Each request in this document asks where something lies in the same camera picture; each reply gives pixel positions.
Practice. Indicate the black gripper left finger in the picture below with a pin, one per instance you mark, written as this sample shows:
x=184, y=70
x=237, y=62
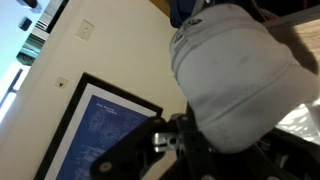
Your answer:
x=133, y=156

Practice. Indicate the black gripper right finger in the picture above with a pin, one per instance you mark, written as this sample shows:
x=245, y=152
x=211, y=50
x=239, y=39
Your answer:
x=286, y=163

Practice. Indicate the white sneaker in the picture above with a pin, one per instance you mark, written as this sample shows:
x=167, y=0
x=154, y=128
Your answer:
x=240, y=76

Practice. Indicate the framed blue poster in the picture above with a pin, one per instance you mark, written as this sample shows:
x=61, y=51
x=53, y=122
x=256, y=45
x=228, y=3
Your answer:
x=100, y=133

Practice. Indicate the navy bag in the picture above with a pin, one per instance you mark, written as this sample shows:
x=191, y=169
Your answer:
x=186, y=10

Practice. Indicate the small wall plate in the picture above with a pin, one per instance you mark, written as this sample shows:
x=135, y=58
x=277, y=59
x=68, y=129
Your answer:
x=61, y=82

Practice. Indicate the white light switch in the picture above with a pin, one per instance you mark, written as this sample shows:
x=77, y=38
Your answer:
x=85, y=30

